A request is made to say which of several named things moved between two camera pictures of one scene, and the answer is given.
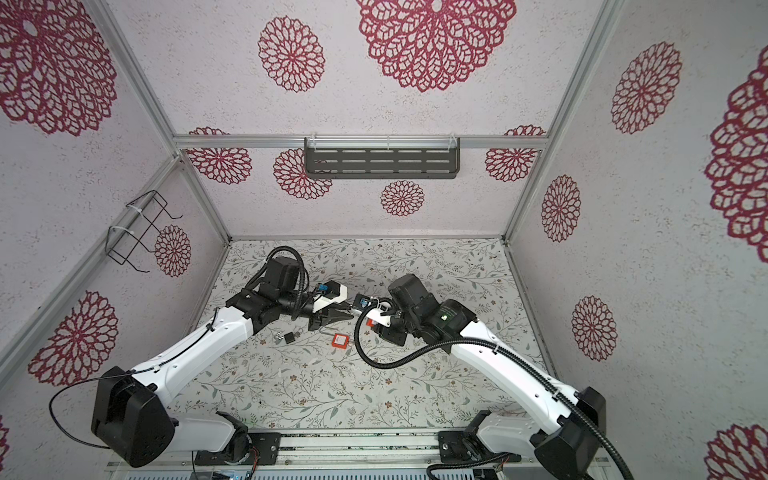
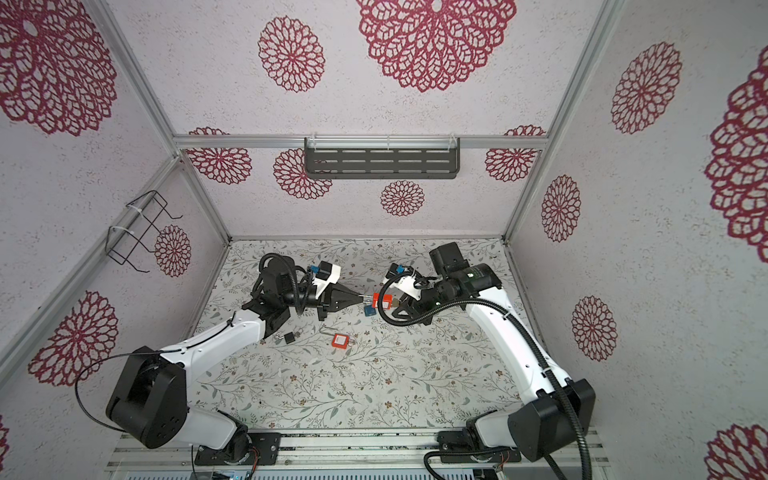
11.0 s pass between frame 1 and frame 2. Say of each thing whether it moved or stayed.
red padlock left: stayed
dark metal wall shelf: stayed
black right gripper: moved
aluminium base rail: stayed
